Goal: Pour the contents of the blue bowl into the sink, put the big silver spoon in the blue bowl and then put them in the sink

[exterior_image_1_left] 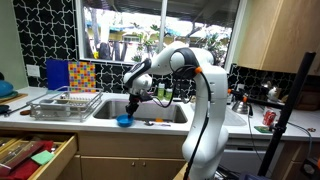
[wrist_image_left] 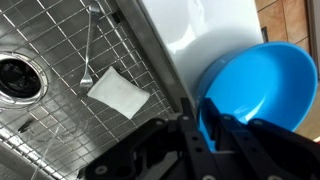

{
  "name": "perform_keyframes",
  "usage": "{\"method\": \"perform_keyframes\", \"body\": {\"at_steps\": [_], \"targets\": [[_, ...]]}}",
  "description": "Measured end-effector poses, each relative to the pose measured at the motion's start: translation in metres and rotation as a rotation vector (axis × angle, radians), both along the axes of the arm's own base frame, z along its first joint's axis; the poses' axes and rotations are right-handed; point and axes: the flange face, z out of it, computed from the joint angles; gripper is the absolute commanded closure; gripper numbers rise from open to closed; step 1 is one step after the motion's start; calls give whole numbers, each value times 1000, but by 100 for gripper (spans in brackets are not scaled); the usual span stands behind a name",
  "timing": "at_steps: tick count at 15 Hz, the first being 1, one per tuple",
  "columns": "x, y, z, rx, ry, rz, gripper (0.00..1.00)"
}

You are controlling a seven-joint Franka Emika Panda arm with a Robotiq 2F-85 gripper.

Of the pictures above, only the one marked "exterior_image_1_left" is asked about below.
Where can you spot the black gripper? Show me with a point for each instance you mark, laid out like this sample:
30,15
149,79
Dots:
134,100

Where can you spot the blue plastic bowl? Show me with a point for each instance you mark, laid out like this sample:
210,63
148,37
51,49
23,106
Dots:
125,122

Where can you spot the big silver spoon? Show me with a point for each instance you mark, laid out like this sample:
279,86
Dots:
156,124

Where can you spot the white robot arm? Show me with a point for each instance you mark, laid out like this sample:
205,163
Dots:
213,100

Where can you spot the stainless steel sink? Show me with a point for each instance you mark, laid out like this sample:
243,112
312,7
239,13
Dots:
150,111

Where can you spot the orange plastic toy fruit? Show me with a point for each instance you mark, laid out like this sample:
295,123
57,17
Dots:
159,120

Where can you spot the wooden base cabinet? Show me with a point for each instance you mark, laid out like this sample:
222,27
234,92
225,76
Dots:
133,145

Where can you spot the green soap bottle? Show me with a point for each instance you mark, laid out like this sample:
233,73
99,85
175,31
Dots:
161,90

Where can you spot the small green bottle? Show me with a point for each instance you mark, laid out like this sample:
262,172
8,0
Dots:
169,94

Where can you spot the colourful checkered cutting board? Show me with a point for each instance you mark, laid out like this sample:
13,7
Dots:
82,76

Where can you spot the metal dish rack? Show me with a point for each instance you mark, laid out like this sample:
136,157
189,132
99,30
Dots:
66,103

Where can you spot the kitchen window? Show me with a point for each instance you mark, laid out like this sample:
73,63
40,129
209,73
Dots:
126,33

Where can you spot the blue cutting board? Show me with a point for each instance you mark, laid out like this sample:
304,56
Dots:
57,74

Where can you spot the open wooden drawer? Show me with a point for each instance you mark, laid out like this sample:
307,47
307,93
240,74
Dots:
56,156

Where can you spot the green sponge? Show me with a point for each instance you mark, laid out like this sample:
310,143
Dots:
42,157

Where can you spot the grey drying mat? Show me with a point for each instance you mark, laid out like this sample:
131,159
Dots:
236,120

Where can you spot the silver metal kettle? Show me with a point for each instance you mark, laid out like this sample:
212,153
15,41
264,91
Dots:
240,107

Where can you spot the wooden cutting board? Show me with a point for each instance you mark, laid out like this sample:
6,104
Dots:
13,98

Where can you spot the brown cutlery tray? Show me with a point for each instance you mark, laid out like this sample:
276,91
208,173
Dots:
20,155

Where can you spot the white dishwasher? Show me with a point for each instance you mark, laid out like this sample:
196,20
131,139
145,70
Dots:
243,156

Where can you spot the red cloth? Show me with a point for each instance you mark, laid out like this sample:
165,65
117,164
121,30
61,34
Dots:
23,170

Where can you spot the teal kettle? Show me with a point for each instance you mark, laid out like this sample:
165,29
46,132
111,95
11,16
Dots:
5,89

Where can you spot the green coaster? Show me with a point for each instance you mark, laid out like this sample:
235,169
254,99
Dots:
263,129

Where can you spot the red soda can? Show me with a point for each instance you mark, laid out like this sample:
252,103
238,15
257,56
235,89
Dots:
269,117

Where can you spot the white ceramic figurine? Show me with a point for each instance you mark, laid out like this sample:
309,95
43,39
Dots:
274,93

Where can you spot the black tripod pole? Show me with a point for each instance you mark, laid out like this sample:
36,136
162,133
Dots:
293,96

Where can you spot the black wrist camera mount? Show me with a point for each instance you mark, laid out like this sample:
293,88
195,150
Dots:
146,96

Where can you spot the white wall switch plate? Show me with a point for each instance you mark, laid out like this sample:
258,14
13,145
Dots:
33,70

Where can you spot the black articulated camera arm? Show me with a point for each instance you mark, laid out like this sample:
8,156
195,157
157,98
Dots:
260,101

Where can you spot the wooden wall cabinet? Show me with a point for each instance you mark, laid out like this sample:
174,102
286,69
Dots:
283,33

